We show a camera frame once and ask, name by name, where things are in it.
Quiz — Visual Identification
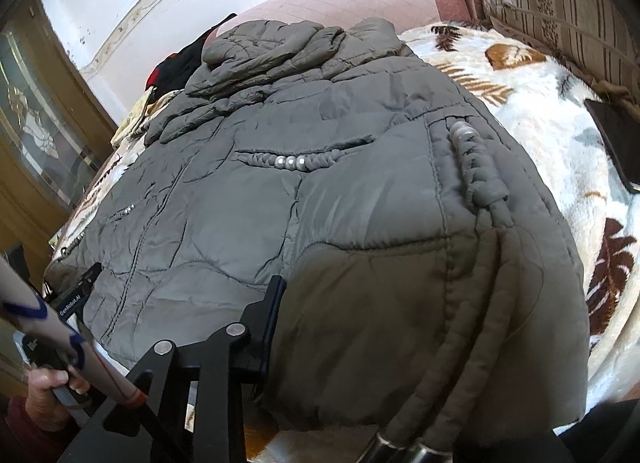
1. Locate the black clothes pile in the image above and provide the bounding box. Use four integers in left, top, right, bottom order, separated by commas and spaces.
149, 13, 239, 94

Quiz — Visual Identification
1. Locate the leaf printed blanket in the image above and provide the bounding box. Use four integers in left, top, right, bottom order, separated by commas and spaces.
47, 23, 640, 463

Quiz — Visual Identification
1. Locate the person's dark clothing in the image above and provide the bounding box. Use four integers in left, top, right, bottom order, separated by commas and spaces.
540, 390, 640, 463

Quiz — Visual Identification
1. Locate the grey puffer jacket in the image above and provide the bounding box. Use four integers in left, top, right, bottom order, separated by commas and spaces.
42, 17, 592, 456

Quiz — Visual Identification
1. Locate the striped patterned cushion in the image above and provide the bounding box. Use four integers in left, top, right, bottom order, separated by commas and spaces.
479, 0, 640, 100

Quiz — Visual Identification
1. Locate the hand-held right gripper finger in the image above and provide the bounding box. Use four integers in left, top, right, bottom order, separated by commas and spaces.
57, 275, 289, 463

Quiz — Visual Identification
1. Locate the red cloth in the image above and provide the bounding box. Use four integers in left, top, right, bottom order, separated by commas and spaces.
145, 63, 167, 92

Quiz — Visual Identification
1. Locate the pale yellow cloth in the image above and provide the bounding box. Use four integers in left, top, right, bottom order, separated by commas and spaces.
110, 88, 187, 150

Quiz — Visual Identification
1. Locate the person's left forearm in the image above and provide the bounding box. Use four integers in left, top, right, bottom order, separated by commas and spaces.
0, 393, 81, 463

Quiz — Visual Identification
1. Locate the person's left hand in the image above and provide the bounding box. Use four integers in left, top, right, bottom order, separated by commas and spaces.
22, 365, 91, 434

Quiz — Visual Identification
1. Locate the wooden glass door cabinet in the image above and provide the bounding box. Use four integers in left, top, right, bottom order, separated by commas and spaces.
0, 0, 119, 289

